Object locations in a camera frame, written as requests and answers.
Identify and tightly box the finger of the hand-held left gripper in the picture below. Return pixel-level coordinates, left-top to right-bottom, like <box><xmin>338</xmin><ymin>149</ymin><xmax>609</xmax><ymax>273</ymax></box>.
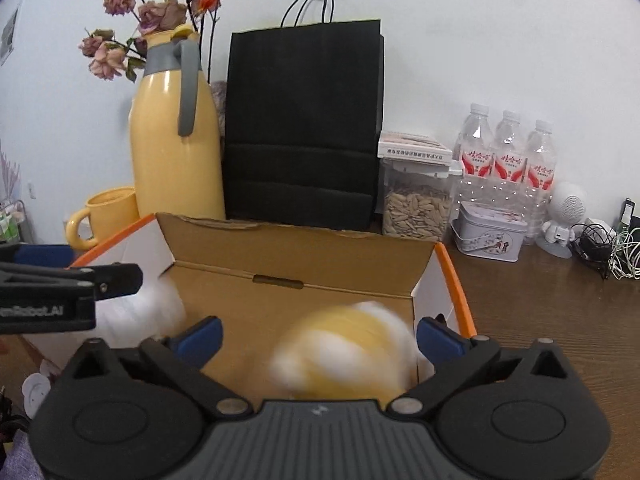
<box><xmin>0</xmin><ymin>244</ymin><xmax>76</xmax><ymax>267</ymax></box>
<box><xmin>0</xmin><ymin>261</ymin><xmax>144</xmax><ymax>306</ymax></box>

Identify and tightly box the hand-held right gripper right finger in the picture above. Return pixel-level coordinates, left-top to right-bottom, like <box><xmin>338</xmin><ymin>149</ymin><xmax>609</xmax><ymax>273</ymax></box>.
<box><xmin>390</xmin><ymin>316</ymin><xmax>576</xmax><ymax>416</ymax></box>

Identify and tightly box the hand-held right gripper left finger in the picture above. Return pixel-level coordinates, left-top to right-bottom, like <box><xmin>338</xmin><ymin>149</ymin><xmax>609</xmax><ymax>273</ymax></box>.
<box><xmin>62</xmin><ymin>316</ymin><xmax>253</xmax><ymax>418</ymax></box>

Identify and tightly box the white soft object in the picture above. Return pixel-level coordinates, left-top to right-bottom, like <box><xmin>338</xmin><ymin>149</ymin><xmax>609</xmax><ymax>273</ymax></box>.
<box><xmin>95</xmin><ymin>280</ymin><xmax>187</xmax><ymax>348</ymax></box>

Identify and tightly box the yellow white plush toy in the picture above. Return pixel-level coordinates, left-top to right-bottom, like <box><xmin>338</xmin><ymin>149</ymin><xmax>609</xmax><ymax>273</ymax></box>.
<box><xmin>270</xmin><ymin>301</ymin><xmax>420</xmax><ymax>403</ymax></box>

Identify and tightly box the white orange cardboard box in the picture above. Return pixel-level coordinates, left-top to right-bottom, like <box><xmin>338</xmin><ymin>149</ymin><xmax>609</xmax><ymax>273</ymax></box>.
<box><xmin>70</xmin><ymin>212</ymin><xmax>477</xmax><ymax>406</ymax></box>

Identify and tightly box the green packet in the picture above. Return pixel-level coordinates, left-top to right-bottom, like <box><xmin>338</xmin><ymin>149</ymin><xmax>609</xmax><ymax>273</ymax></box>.
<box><xmin>0</xmin><ymin>200</ymin><xmax>26</xmax><ymax>246</ymax></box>

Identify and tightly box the yellow mug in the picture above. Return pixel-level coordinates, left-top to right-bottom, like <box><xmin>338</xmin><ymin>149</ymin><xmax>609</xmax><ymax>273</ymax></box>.
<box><xmin>65</xmin><ymin>186</ymin><xmax>141</xmax><ymax>251</ymax></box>

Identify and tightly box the white round plastic piece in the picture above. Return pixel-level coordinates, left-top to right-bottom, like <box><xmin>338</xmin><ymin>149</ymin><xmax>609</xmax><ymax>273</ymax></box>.
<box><xmin>22</xmin><ymin>372</ymin><xmax>53</xmax><ymax>418</ymax></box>

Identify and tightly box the white printed tin box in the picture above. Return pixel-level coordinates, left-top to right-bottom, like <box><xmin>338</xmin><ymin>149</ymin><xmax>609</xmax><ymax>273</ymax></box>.
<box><xmin>451</xmin><ymin>201</ymin><xmax>530</xmax><ymax>264</ymax></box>

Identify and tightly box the clear container of seeds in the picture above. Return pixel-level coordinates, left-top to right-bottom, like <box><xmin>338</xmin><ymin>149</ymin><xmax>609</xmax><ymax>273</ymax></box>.
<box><xmin>381</xmin><ymin>157</ymin><xmax>463</xmax><ymax>243</ymax></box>

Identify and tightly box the purple cloth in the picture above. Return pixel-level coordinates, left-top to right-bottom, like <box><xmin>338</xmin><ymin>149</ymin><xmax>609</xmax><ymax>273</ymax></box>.
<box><xmin>0</xmin><ymin>430</ymin><xmax>46</xmax><ymax>480</ymax></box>

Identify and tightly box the white robot-shaped speaker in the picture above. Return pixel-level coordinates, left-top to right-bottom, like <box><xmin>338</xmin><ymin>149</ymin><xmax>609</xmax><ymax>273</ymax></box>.
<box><xmin>537</xmin><ymin>181</ymin><xmax>588</xmax><ymax>259</ymax></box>

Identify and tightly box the small white flat box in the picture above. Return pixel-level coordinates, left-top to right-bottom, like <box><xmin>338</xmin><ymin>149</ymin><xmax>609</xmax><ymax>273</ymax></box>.
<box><xmin>377</xmin><ymin>130</ymin><xmax>453</xmax><ymax>163</ymax></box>

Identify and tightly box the clear water bottle red label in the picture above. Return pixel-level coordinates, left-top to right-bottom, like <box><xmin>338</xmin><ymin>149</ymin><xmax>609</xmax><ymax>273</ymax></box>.
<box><xmin>454</xmin><ymin>103</ymin><xmax>496</xmax><ymax>221</ymax></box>
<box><xmin>522</xmin><ymin>119</ymin><xmax>558</xmax><ymax>246</ymax></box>
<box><xmin>492</xmin><ymin>109</ymin><xmax>528</xmax><ymax>208</ymax></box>

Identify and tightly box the black paper bag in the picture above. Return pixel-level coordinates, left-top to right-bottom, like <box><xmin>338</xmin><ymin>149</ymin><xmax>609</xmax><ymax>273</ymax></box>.
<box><xmin>221</xmin><ymin>0</ymin><xmax>386</xmax><ymax>231</ymax></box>

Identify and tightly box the small dark bottle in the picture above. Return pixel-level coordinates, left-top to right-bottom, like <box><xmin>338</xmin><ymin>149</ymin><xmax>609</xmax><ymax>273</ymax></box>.
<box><xmin>620</xmin><ymin>198</ymin><xmax>640</xmax><ymax>233</ymax></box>

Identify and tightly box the bunch of dried pink roses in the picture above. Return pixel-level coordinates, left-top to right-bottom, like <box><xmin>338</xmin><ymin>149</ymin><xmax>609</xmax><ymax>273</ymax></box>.
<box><xmin>78</xmin><ymin>0</ymin><xmax>224</xmax><ymax>82</ymax></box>

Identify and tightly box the yellow thermos jug grey handle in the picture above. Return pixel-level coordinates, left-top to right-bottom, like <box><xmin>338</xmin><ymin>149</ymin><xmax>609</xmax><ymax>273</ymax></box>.
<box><xmin>129</xmin><ymin>24</ymin><xmax>227</xmax><ymax>221</ymax></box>

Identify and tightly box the white cable tangle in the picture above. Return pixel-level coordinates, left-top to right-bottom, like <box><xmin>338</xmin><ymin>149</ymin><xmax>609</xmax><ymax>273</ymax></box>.
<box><xmin>607</xmin><ymin>225</ymin><xmax>640</xmax><ymax>281</ymax></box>

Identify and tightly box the wall poster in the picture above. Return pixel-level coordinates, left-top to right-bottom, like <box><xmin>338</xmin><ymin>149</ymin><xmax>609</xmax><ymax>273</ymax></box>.
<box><xmin>0</xmin><ymin>0</ymin><xmax>25</xmax><ymax>66</ymax></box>

